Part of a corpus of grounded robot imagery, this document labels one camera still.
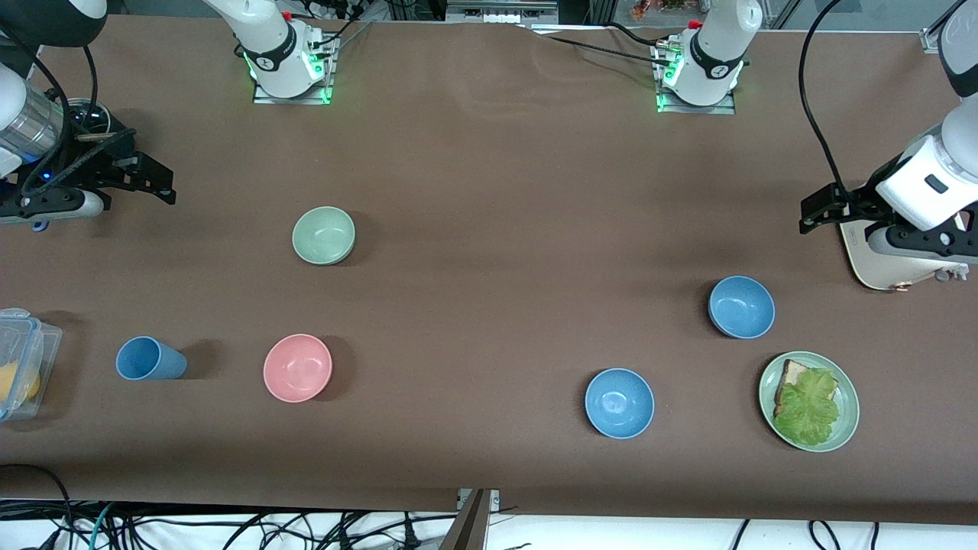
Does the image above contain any green bowl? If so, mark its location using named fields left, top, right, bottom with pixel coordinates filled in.
left=292, top=206, right=357, bottom=267

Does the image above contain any blue bowl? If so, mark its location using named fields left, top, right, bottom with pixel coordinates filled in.
left=585, top=368, right=656, bottom=440
left=708, top=276, right=776, bottom=340

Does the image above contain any pink bowl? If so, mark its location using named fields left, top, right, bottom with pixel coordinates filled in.
left=263, top=334, right=334, bottom=403

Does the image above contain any beige cutting board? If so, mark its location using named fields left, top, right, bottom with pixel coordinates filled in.
left=839, top=220, right=971, bottom=293

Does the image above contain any bread slice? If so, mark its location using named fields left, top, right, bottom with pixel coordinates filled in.
left=774, top=359, right=838, bottom=417

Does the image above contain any clear plastic food container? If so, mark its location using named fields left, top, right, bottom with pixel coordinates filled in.
left=0, top=308, right=63, bottom=422

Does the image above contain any blue ribbed cup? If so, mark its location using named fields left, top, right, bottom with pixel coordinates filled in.
left=115, top=336, right=188, bottom=381

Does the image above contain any green lettuce leaf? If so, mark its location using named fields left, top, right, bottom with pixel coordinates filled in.
left=773, top=368, right=841, bottom=448

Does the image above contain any green plate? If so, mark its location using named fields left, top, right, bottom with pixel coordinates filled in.
left=759, top=351, right=860, bottom=453

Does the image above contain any yellow fruit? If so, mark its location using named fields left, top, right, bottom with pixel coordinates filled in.
left=0, top=363, right=41, bottom=406

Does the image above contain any brown table cloth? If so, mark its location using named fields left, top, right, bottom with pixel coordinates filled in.
left=0, top=14, right=978, bottom=528

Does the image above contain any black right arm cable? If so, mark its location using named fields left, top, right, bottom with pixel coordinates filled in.
left=0, top=27, right=140, bottom=201

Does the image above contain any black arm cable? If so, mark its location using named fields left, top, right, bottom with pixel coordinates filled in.
left=0, top=27, right=140, bottom=201
left=798, top=0, right=852, bottom=196

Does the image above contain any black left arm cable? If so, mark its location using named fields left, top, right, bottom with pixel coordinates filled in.
left=798, top=0, right=852, bottom=196

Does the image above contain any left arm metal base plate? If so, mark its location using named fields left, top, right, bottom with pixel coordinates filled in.
left=655, top=38, right=739, bottom=116

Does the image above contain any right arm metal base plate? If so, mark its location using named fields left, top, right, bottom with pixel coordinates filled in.
left=252, top=29, right=338, bottom=106

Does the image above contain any black base power cable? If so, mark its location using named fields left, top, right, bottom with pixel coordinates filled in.
left=608, top=21, right=675, bottom=48
left=535, top=31, right=675, bottom=68
left=319, top=17, right=377, bottom=51

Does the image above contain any teal floor cable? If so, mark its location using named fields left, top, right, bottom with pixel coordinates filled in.
left=86, top=503, right=117, bottom=550

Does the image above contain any metal table edge bracket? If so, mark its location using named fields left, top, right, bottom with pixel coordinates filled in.
left=456, top=488, right=502, bottom=514

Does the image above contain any dark stand post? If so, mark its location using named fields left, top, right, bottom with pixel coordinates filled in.
left=439, top=489, right=491, bottom=550

